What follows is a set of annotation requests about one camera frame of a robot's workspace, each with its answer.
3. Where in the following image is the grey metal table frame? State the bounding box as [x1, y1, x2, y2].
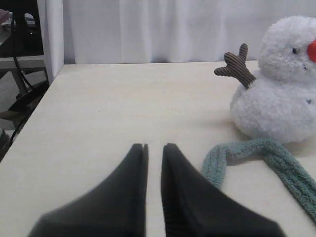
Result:
[0, 55, 48, 96]

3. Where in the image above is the white backdrop curtain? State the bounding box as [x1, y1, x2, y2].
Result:
[38, 0, 316, 81]

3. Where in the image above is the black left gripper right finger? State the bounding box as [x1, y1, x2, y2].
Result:
[160, 143, 281, 237]

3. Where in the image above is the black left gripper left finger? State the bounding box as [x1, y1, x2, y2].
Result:
[29, 144, 149, 237]

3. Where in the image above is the white plush snowman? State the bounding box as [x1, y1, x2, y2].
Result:
[214, 16, 316, 143]

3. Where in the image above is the teal fuzzy scarf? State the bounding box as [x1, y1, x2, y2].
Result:
[201, 138, 316, 222]

